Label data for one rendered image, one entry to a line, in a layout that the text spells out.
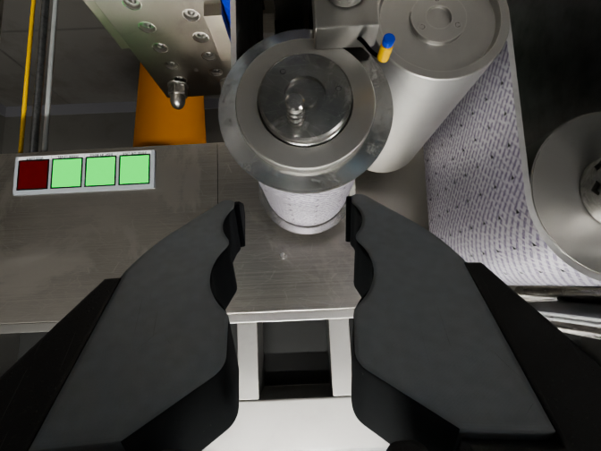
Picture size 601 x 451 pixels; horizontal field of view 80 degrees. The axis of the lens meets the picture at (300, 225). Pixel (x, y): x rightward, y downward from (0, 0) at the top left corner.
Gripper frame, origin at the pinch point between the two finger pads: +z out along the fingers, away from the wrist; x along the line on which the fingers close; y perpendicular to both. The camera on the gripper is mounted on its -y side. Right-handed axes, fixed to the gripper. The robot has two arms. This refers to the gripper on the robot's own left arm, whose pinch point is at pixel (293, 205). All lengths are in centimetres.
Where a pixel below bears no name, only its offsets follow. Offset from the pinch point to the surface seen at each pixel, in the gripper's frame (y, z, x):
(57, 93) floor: 37, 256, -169
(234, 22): -4.7, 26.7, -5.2
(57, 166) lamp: 16, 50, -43
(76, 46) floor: 7, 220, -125
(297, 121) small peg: 1.7, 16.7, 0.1
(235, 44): -3.1, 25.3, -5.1
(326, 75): -0.9, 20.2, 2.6
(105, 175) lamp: 18, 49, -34
